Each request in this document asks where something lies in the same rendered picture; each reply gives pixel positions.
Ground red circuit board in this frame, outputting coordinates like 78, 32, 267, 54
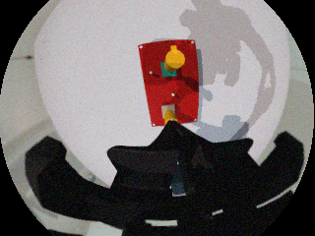
138, 39, 200, 126

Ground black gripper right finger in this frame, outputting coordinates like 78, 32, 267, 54
172, 119, 253, 193

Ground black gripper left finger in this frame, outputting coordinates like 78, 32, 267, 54
106, 119, 181, 189

